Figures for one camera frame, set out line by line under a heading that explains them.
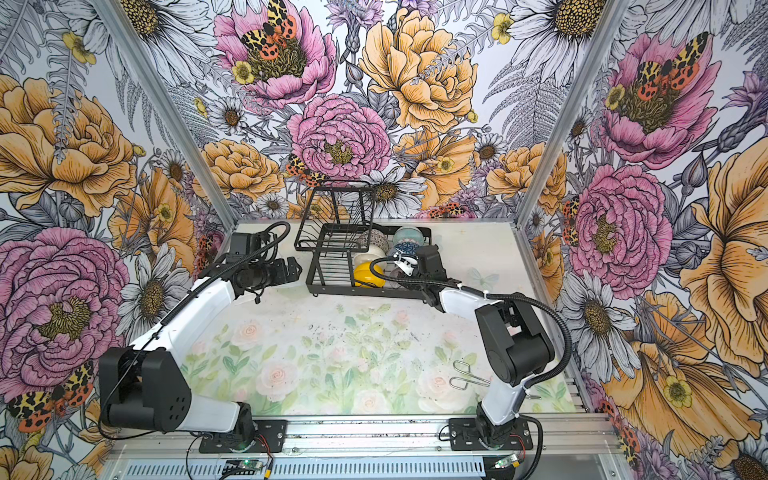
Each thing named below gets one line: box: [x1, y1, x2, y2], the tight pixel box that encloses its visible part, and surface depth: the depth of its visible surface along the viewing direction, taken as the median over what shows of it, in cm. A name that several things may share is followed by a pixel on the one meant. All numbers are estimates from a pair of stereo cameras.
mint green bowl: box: [393, 226, 425, 249], surface depth 111 cm
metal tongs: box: [449, 360, 491, 391], surface depth 85 cm
